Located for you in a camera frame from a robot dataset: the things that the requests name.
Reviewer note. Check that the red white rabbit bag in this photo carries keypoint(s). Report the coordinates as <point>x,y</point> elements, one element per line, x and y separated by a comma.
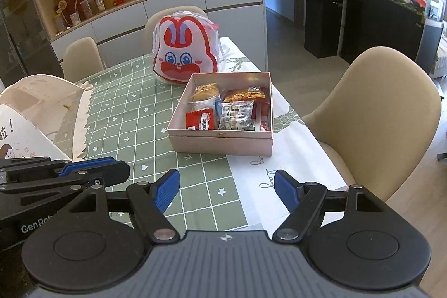
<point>181,50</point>

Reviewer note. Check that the black white snack packet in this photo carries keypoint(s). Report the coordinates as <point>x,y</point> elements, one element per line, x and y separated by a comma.
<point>235,116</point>

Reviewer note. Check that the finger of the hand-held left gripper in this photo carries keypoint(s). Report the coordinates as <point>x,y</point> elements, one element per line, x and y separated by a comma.
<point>111,172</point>
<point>87,164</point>

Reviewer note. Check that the gold ornament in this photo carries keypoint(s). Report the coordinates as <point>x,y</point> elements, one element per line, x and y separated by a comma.
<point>63,8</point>

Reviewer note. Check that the yellow bread packet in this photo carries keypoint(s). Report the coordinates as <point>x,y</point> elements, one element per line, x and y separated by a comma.
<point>206,92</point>

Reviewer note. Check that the black fish tank cabinet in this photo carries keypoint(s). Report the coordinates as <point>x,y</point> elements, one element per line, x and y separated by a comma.
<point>377,29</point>

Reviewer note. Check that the red foil snack packet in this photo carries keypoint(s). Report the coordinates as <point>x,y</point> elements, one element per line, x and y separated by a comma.
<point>244,94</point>

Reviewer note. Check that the black water dispenser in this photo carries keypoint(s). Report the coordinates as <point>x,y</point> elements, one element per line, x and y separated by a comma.
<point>323,25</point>

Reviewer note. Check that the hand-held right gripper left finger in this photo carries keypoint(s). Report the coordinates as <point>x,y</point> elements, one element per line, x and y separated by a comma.
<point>166,189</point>

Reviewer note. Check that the green checked tablecloth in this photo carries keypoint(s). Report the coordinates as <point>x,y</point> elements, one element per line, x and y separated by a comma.
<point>202,179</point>

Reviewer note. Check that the pink cardboard box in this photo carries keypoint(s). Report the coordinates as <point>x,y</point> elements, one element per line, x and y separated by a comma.
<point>216,144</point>

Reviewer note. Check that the glass jar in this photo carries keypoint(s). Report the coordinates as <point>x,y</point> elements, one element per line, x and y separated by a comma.
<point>100,4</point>
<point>85,9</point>

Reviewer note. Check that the red packet with white label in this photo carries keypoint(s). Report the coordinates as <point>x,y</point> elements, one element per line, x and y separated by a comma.
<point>200,120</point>

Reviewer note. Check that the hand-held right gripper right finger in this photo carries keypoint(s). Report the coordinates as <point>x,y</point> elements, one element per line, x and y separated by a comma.
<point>286,188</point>

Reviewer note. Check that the white floral tablecloth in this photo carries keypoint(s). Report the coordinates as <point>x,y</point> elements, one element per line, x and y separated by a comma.
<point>279,165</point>

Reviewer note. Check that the dark glass door cabinet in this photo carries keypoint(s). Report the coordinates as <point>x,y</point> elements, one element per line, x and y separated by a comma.
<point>24,29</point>

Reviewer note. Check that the large beige chair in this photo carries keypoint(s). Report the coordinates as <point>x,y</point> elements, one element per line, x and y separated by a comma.
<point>377,116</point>

